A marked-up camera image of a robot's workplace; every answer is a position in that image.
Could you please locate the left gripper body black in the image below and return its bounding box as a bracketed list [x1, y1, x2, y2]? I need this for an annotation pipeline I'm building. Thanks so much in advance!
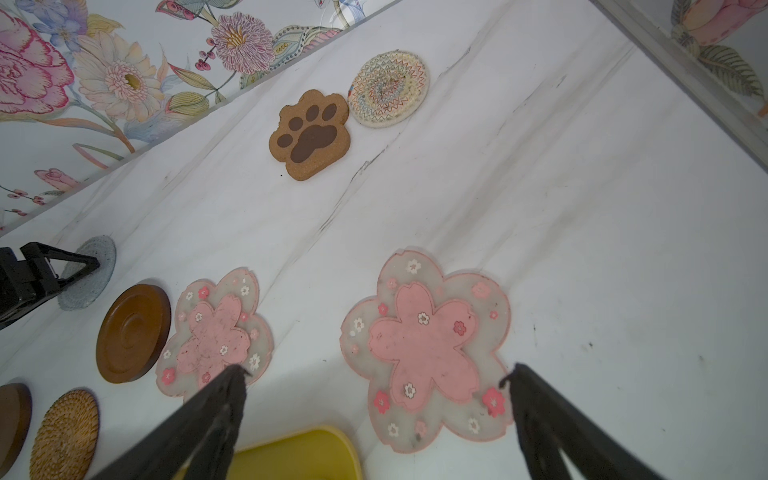
[1, 247, 36, 329]

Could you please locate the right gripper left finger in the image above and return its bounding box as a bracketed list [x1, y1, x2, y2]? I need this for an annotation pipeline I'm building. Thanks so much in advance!
[95, 365, 249, 479]

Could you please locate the brown paw coaster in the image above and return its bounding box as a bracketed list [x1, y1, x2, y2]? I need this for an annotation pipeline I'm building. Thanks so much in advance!
[269, 89, 351, 181]

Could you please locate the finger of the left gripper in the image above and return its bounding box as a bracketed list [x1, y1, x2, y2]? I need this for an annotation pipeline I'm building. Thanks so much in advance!
[21, 242, 101, 300]

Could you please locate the pink flower coaster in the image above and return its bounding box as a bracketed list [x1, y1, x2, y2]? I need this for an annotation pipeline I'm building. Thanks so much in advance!
[156, 267, 274, 401]
[340, 250, 513, 454]

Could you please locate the dark brown round coaster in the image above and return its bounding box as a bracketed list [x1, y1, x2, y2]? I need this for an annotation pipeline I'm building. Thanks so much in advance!
[96, 284, 171, 384]

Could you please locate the brown wooden round coaster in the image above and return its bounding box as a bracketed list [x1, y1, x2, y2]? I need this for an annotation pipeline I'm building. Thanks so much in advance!
[1, 383, 32, 477]

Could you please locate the woven rattan round coaster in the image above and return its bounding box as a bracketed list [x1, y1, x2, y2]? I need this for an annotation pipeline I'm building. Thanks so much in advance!
[29, 389, 100, 480]

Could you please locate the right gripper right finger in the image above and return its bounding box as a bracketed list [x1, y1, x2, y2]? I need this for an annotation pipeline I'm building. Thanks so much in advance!
[499, 363, 660, 479]

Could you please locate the yellow tray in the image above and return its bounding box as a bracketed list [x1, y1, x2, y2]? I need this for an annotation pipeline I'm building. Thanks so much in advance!
[226, 426, 364, 480]

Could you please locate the grey round coaster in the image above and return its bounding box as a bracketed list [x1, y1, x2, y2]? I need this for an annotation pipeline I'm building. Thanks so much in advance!
[57, 235, 117, 311]

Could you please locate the patterned round white coaster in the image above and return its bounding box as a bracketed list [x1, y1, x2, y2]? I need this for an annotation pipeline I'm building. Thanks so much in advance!
[347, 50, 430, 128]

